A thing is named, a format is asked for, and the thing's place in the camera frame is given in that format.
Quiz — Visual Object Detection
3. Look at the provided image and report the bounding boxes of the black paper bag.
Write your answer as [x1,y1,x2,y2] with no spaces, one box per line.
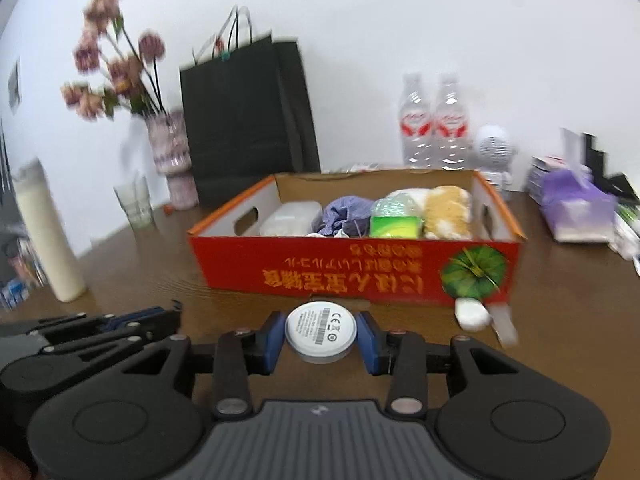
[180,6,321,206]

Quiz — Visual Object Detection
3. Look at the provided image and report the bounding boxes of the pink speckled vase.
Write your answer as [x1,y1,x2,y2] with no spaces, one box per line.
[145,108,198,210]

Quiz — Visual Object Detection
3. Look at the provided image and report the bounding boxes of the purple cloth in box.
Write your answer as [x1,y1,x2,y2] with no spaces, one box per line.
[309,195,374,238]

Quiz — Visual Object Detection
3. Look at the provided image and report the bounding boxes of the left water bottle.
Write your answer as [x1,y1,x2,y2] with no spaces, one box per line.
[398,73,433,169]

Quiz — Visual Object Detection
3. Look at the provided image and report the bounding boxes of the purple tissue pack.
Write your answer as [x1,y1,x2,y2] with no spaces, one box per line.
[540,169,617,244]

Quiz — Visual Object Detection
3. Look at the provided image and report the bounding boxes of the small white oval case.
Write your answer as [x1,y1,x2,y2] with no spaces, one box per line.
[454,297,491,332]

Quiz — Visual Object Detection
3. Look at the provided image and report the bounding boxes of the yellow sponge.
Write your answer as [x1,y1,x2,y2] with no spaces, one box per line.
[423,185,472,240]

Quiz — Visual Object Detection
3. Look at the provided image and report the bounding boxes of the dried pink flowers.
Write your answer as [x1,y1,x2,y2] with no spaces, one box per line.
[61,0,168,122]

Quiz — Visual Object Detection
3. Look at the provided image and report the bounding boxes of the white round robot speaker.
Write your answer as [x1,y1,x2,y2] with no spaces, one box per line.
[472,125,518,193]

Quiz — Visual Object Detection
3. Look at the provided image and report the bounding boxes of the cream thermos bottle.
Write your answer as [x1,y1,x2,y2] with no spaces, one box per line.
[13,159,87,302]

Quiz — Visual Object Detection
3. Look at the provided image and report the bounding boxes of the translucent plastic container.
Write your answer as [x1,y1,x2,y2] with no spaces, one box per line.
[259,200,322,237]

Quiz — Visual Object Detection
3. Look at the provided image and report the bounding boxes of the right water bottle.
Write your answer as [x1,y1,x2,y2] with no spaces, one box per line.
[434,74,470,170]

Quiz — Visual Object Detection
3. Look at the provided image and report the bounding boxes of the red cardboard box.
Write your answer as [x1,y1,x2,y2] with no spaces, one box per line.
[188,169,525,304]

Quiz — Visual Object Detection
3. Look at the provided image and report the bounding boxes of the green sponge pack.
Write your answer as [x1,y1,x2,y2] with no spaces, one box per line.
[369,190,424,240]

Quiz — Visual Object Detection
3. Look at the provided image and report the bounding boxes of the round white tin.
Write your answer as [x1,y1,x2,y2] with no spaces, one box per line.
[284,301,357,364]

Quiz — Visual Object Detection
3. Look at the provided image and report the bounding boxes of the clear plastic piece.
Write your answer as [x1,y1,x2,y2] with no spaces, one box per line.
[488,304,518,349]

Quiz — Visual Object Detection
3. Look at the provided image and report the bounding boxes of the water bottle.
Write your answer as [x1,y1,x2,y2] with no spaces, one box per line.
[434,74,470,170]
[398,73,433,169]

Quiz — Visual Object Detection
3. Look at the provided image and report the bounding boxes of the clear drinking glass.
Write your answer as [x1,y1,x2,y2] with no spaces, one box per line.
[114,172,153,230]

